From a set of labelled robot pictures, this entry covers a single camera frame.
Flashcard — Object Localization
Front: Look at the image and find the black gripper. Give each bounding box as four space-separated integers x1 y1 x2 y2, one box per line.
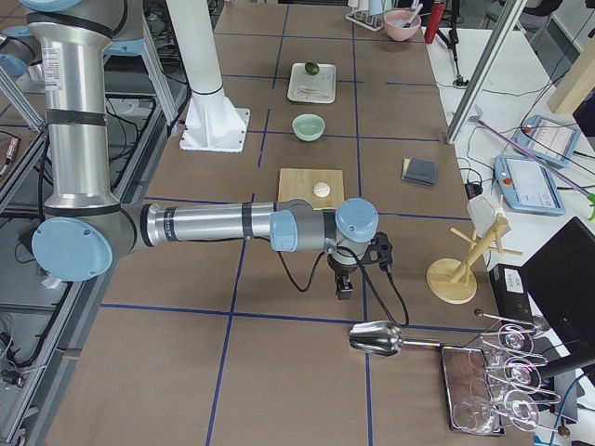
327 255 357 300

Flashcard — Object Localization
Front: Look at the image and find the white steamed bun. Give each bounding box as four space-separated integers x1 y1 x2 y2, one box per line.
312 182 331 198

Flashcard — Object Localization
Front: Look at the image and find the aluminium frame post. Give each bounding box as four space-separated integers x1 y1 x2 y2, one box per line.
445 0 527 144

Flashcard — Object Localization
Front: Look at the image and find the blue teach pendant near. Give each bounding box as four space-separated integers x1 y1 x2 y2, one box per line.
494 155 566 216

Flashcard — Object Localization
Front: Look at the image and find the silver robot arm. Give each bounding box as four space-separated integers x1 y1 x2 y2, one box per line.
26 1 382 298

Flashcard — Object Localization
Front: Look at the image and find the grey yellow sponge cloth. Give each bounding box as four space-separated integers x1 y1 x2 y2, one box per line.
402 158 438 186

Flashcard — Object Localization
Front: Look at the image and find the red bottle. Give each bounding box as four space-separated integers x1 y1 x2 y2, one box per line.
424 0 445 45

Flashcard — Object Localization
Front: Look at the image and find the wire wine glass rack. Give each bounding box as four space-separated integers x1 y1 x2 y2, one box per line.
441 308 562 437

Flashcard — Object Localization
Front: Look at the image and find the blue teach pendant far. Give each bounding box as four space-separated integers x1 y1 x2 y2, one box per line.
514 114 579 167

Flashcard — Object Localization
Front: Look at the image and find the blue teach pendant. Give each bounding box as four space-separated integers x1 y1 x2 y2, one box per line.
494 155 566 216
514 114 579 167

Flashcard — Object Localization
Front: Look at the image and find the white rectangular tray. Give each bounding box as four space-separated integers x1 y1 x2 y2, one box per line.
286 63 337 104

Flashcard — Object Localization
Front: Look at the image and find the bamboo cutting board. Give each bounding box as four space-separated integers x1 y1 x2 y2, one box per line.
277 168 345 210

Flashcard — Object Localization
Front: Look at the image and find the light green ceramic bowl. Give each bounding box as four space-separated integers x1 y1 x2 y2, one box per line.
292 113 325 142

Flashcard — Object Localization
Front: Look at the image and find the wooden mug tree stand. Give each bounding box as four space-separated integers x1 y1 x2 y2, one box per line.
426 213 522 305

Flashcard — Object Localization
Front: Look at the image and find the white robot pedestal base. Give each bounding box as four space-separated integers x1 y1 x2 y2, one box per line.
166 0 250 153

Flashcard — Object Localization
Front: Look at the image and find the green avocado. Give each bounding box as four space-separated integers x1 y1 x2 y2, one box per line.
304 61 320 75

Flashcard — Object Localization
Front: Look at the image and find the pink mixing bowl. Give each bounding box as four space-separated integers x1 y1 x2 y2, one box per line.
383 9 421 42

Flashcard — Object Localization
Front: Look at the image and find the stainless steel scoop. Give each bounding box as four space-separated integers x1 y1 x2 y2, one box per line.
349 321 441 357

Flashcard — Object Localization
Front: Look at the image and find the black monitor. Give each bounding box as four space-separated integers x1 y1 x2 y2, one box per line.
521 217 595 346

